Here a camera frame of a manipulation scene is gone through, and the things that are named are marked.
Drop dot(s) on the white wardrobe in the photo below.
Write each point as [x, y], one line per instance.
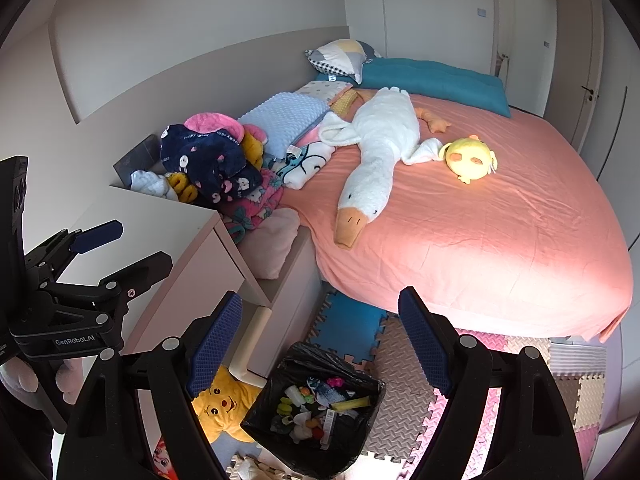
[525, 35]

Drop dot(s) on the navy printed blanket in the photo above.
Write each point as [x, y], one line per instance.
[210, 160]

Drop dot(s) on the light blue baby cloth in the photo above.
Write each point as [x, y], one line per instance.
[150, 182]

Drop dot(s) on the bin with black bag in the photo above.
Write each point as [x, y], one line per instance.
[360, 440]

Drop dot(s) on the foam puzzle floor mats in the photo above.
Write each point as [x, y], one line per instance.
[395, 410]

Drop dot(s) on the red cartoon printed item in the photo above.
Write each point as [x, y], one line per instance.
[162, 460]

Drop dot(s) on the white room door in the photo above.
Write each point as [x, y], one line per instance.
[595, 60]

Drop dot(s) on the yellow knit cloth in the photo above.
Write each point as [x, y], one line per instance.
[347, 102]

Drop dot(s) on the pale pink cushion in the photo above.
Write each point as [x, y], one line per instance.
[272, 240]

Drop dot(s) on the white spotted pillow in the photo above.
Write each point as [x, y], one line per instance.
[320, 91]

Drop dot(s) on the person's left hand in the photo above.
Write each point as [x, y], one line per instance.
[17, 377]

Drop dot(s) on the light blue dotted blanket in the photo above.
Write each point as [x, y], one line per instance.
[285, 120]

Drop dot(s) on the yellow chick plush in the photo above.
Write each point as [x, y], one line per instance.
[467, 160]

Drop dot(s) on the white cartoon printed blanket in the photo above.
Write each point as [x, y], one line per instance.
[310, 160]

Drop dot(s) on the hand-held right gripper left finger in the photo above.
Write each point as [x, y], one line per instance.
[215, 345]

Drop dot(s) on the checked patchwork pillow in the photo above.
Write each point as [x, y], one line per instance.
[340, 57]

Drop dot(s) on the yellow fleece cloth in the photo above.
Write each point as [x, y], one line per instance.
[254, 147]

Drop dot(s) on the black wall switch panel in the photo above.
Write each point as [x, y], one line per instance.
[135, 157]

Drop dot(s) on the teal bolster cushion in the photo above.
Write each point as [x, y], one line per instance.
[435, 80]

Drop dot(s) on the pink fleece blanket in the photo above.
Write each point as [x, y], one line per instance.
[210, 122]

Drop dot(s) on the yellow plush toy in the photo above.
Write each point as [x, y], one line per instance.
[182, 190]

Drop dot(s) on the bed with pink sheet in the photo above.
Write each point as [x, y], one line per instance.
[475, 250]

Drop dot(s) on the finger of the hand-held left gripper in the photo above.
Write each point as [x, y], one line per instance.
[150, 267]
[100, 234]

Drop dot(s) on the person's left forearm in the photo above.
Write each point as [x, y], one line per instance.
[30, 440]

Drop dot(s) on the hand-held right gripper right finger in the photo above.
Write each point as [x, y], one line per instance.
[425, 340]

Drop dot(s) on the white goose plush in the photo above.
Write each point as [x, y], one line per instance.
[380, 150]

